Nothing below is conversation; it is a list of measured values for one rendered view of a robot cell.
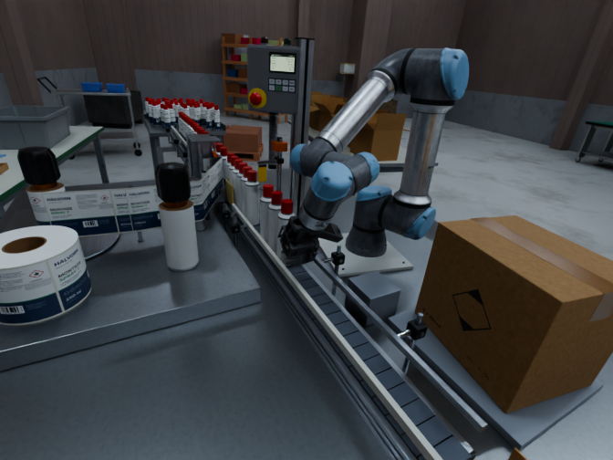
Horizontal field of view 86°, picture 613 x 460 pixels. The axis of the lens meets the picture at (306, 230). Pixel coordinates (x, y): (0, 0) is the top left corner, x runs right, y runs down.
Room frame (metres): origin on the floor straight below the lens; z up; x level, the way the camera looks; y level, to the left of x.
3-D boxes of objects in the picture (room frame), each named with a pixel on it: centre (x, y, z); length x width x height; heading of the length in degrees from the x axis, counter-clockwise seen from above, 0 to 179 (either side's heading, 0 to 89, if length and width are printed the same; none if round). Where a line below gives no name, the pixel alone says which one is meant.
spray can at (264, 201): (0.97, 0.13, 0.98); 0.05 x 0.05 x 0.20
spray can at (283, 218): (0.86, 0.06, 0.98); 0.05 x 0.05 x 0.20
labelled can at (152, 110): (3.23, 1.27, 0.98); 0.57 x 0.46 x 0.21; 119
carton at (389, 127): (2.85, -0.53, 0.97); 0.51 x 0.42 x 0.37; 113
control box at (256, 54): (1.15, 0.13, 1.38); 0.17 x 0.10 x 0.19; 84
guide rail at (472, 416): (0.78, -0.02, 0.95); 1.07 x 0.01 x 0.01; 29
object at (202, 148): (1.34, 0.44, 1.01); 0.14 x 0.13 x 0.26; 29
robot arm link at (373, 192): (1.06, -0.23, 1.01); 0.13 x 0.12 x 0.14; 49
